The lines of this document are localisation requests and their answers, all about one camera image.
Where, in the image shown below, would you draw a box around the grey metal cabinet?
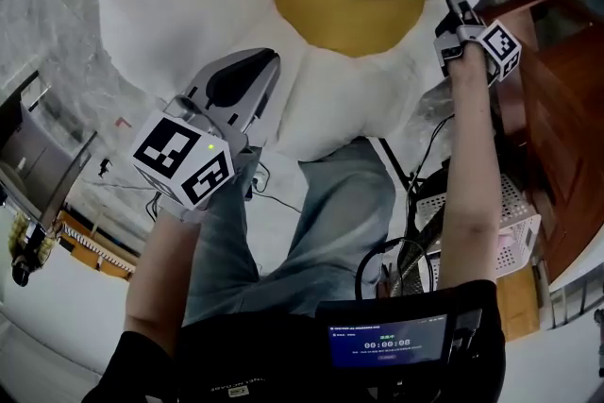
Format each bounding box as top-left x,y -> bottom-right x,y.
0,69 -> 98,230

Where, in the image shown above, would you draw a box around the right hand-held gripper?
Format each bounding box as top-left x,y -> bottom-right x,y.
432,0 -> 523,85

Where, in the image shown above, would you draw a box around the white yellow egg-shaped cushion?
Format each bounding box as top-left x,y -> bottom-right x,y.
93,0 -> 488,162

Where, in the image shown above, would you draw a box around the person's right forearm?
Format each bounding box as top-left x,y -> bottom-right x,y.
434,42 -> 504,294

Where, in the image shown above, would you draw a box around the white power strip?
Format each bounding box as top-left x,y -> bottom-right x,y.
243,162 -> 271,202

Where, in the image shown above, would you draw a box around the person's left forearm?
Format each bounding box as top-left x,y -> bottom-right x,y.
123,201 -> 214,348

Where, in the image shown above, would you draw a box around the brown wooden cabinet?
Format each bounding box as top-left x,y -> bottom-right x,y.
471,0 -> 604,282

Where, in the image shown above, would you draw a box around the white perforated plastic crate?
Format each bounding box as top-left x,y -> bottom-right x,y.
413,173 -> 543,276

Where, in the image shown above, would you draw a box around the brown cardboard box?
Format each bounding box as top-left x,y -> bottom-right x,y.
495,267 -> 543,343

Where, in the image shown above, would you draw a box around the person's blue jeans legs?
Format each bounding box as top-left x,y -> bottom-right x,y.
182,135 -> 398,327

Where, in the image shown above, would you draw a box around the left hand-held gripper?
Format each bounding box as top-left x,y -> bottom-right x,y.
130,47 -> 282,211

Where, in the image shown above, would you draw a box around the person's black shirt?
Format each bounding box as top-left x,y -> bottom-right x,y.
80,278 -> 509,403

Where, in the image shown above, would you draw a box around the black looped cable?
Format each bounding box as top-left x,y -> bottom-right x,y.
353,236 -> 436,301

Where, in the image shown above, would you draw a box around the thin black cable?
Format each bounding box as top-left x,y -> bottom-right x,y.
377,113 -> 455,207

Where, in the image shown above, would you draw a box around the black chest-mounted screen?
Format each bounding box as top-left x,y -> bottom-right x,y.
314,299 -> 458,370

